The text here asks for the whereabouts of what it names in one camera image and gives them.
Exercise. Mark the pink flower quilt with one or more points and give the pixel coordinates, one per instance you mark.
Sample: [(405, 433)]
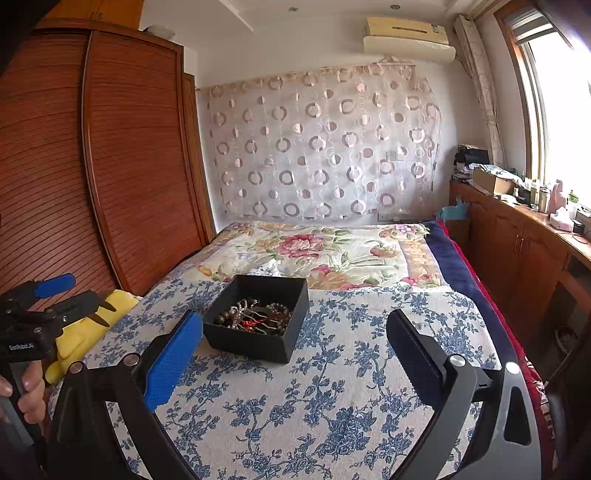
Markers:
[(323, 251)]

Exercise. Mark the pile of dark clothes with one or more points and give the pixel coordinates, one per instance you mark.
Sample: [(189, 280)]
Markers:
[(468, 159)]

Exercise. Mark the wooden side cabinet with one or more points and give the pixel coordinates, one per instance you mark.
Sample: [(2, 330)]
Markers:
[(512, 240)]

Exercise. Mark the red blanket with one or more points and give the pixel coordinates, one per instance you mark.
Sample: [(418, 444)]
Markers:
[(535, 397)]

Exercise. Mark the purple flower hair comb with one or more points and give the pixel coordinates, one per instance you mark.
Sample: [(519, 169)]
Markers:
[(270, 326)]

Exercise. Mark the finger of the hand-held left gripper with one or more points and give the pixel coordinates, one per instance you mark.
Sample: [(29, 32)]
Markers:
[(55, 285), (76, 305)]

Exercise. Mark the window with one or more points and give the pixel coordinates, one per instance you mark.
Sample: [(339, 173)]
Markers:
[(558, 101)]

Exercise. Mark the brown wooden wardrobe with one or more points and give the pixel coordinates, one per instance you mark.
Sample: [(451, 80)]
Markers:
[(120, 152)]

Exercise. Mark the patterned window curtain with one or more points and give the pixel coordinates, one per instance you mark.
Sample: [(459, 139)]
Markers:
[(482, 87)]

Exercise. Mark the circle pattern sheer curtain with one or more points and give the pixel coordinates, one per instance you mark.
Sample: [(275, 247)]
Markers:
[(318, 147)]

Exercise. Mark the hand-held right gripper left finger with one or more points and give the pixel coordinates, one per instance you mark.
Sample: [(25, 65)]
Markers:
[(173, 360)]

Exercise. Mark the pink figurine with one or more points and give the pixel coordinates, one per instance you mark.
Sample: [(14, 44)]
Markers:
[(557, 196)]

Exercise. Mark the black square box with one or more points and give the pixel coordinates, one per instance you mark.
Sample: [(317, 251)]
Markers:
[(258, 346)]

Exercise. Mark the yellow plush toy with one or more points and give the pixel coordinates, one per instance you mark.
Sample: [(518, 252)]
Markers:
[(76, 344)]

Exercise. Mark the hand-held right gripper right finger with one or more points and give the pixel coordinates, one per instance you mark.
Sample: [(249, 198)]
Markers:
[(413, 355)]

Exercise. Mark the white air conditioner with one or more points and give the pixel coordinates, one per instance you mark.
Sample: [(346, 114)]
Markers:
[(406, 44)]

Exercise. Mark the blue floral blanket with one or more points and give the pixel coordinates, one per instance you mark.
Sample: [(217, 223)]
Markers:
[(286, 415)]

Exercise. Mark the navy blue blanket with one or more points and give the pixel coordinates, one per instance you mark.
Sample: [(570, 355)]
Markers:
[(455, 267)]

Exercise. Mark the teal plastic bag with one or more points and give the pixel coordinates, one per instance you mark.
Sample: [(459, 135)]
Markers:
[(452, 211)]

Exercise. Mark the person's left hand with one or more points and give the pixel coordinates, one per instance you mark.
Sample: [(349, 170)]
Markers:
[(33, 392)]

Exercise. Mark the row of toiletry bottles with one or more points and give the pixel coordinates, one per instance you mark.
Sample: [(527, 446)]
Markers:
[(535, 194)]

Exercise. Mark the white tissue box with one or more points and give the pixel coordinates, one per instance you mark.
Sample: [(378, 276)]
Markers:
[(561, 219)]

